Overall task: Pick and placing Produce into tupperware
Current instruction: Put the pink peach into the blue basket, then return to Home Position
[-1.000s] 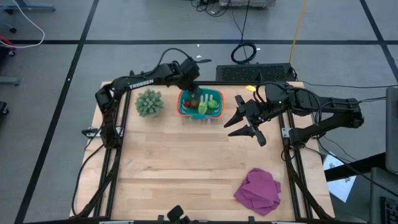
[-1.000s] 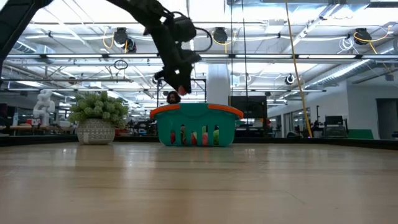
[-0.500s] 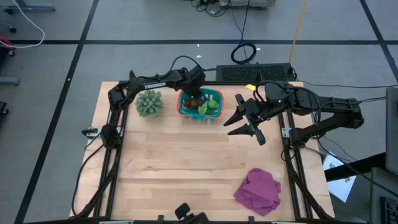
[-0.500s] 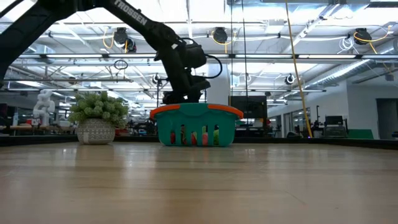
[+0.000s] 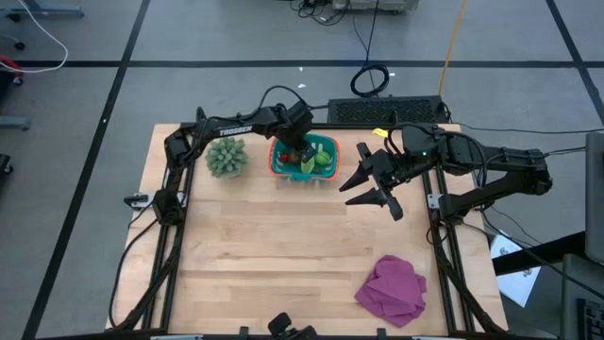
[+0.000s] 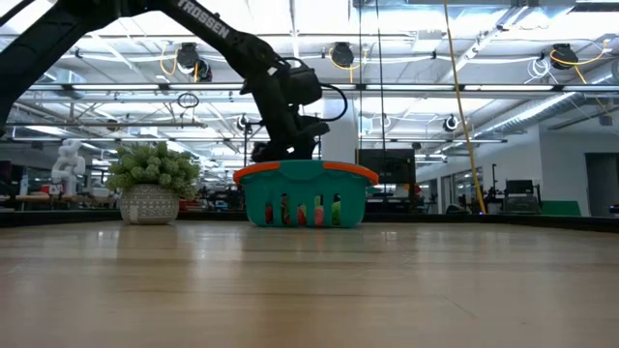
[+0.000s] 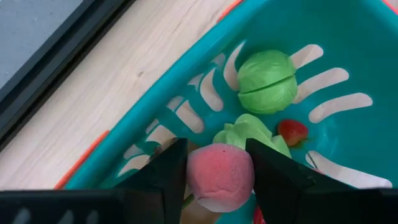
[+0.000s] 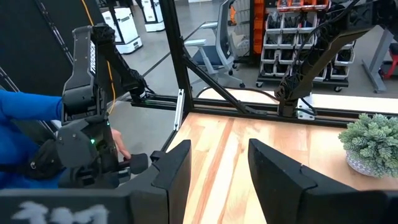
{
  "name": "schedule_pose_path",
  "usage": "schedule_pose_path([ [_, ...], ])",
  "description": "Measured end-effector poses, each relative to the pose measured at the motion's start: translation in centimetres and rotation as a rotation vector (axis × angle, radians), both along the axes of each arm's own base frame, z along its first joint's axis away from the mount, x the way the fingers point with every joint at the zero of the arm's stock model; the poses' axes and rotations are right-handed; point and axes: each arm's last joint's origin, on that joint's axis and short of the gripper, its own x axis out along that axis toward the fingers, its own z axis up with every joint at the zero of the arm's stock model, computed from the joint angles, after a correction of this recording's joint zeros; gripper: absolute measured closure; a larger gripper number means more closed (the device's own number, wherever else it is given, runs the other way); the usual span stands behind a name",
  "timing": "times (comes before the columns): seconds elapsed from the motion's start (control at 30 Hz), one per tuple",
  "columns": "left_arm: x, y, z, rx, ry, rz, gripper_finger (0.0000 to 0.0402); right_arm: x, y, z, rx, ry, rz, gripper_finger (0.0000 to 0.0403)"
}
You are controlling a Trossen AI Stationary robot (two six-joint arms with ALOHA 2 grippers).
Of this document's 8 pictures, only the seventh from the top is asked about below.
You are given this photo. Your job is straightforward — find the green toy starfruit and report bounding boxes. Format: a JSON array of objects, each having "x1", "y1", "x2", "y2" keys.
[{"x1": 212, "y1": 113, "x2": 293, "y2": 159}]

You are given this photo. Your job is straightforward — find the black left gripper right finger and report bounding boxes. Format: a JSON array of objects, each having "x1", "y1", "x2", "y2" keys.
[{"x1": 245, "y1": 138, "x2": 398, "y2": 224}]

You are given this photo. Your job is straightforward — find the pink toy peach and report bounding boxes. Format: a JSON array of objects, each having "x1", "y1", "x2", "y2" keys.
[{"x1": 186, "y1": 142, "x2": 256, "y2": 213}]

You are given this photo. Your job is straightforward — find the teal basket with orange rim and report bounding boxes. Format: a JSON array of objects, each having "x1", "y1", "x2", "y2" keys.
[{"x1": 53, "y1": 0, "x2": 398, "y2": 224}]

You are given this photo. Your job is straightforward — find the green toy cabbage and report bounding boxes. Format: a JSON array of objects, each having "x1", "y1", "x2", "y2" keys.
[{"x1": 236, "y1": 49, "x2": 299, "y2": 116}]

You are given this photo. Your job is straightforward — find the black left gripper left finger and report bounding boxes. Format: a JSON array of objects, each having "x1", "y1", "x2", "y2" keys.
[{"x1": 0, "y1": 137, "x2": 189, "y2": 224}]

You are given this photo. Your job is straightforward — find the black metal table frame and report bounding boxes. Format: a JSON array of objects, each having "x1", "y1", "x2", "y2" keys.
[{"x1": 0, "y1": 0, "x2": 137, "y2": 152}]

